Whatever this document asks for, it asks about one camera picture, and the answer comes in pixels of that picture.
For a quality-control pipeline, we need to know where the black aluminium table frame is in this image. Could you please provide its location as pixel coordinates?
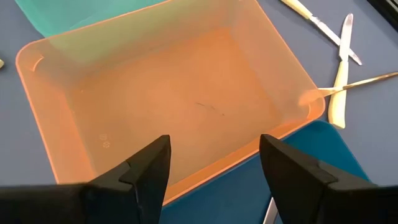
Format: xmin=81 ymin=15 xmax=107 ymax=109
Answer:
xmin=366 ymin=0 xmax=398 ymax=34

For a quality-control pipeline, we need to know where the teal plastic bin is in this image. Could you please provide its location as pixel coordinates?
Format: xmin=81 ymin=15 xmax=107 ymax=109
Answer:
xmin=14 ymin=0 xmax=170 ymax=39

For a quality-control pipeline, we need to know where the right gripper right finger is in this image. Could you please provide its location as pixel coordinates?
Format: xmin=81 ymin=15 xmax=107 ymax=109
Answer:
xmin=259 ymin=133 xmax=398 ymax=224

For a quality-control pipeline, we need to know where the orange plastic bin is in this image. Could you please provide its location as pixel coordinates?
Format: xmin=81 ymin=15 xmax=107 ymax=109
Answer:
xmin=15 ymin=0 xmax=326 ymax=207

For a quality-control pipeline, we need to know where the blue plastic bin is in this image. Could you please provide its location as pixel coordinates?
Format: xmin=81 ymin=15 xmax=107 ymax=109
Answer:
xmin=160 ymin=119 xmax=371 ymax=224

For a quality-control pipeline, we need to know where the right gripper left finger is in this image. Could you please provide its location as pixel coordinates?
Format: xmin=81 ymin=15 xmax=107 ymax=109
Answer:
xmin=0 ymin=134 xmax=172 ymax=224

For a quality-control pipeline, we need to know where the grey-blue table mat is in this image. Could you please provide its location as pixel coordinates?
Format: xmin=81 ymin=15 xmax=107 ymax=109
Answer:
xmin=0 ymin=0 xmax=398 ymax=187

